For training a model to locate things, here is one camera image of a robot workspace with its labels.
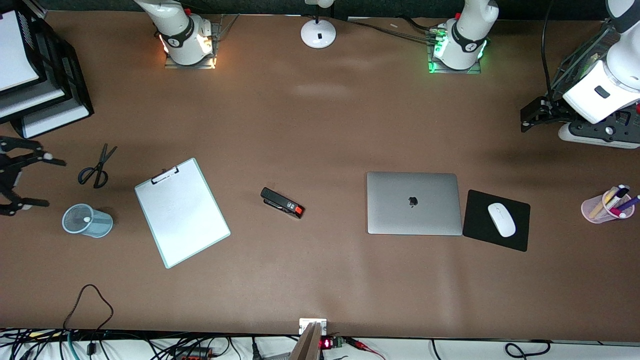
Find white lamp base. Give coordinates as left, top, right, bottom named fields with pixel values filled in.
left=300, top=0, right=337, bottom=50

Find red clip lead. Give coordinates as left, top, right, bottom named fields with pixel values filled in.
left=345, top=337, right=387, bottom=360

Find yellow pen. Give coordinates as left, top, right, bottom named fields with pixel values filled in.
left=589, top=187, right=619, bottom=219

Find blue mesh pen cup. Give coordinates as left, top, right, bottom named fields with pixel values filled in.
left=62, top=203, right=114, bottom=239

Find black and white marker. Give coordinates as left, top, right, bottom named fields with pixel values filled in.
left=605, top=184, right=630, bottom=211

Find tangled cable bundle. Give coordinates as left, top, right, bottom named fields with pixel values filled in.
left=0, top=327, right=301, bottom=360

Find white clipboard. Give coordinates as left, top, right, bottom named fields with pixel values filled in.
left=134, top=157, right=232, bottom=270

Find silver laptop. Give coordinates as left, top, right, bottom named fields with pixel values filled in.
left=366, top=171, right=464, bottom=236

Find black scissors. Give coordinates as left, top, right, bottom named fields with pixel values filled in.
left=77, top=143, right=118, bottom=190

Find pink pen cup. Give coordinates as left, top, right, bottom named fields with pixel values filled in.
left=581, top=187, right=636, bottom=224

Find black looped cable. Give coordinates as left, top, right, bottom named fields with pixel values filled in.
left=62, top=284, right=115, bottom=332

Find black metal mesh organizer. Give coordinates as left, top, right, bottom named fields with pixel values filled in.
left=549, top=21, right=623, bottom=103

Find black table cables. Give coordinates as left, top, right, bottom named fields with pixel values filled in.
left=345, top=16, right=442, bottom=45

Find black stapler with red end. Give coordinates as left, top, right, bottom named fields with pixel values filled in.
left=260, top=187, right=305, bottom=219

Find white paper sheet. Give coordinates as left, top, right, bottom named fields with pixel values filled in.
left=0, top=10, right=42, bottom=94
left=22, top=100, right=91, bottom=139
left=0, top=79, right=67, bottom=122

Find clear right arm base plate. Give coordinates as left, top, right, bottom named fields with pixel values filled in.
left=164, top=14, right=240, bottom=70

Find clear left arm base plate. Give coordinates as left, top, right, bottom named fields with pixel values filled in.
left=427, top=27, right=484, bottom=75

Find wooden post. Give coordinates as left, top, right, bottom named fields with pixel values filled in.
left=289, top=321, right=323, bottom=360

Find white computer mouse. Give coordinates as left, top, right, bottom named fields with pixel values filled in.
left=487, top=202, right=517, bottom=238

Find black stacked paper tray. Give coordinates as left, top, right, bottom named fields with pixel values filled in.
left=0, top=0, right=95, bottom=140

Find black mouse pad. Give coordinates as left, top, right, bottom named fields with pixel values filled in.
left=462, top=189, right=531, bottom=253

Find black coiled cable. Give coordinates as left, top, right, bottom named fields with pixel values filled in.
left=430, top=339, right=554, bottom=360

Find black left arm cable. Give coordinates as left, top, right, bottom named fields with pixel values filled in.
left=542, top=0, right=562, bottom=101

